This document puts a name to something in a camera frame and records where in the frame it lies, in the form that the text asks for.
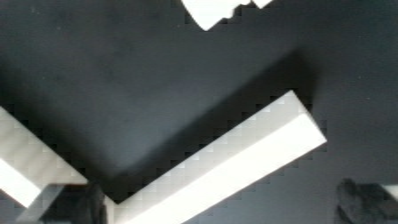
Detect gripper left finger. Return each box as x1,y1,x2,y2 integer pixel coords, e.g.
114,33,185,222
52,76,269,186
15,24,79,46
16,184,104,224

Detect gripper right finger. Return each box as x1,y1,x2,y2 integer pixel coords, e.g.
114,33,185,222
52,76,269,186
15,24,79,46
336,179,398,224

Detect white square tabletop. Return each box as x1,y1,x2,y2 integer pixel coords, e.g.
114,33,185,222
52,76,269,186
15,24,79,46
182,0,274,31

